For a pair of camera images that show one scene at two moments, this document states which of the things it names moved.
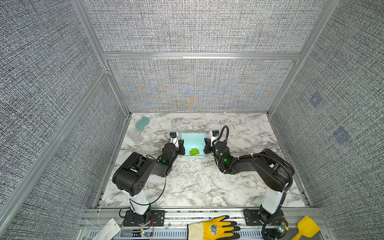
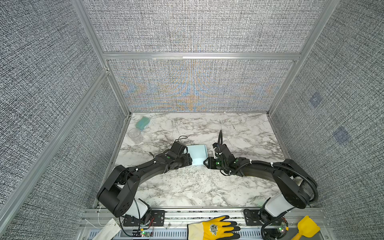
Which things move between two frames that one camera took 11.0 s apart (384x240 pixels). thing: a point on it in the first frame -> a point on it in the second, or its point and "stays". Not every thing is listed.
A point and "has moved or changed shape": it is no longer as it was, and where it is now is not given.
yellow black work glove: x=217 y=228 stays
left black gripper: x=181 y=147 -> x=187 y=160
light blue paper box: x=194 y=144 has moved or changed shape
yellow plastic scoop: x=307 y=227 stays
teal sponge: x=141 y=124 stays
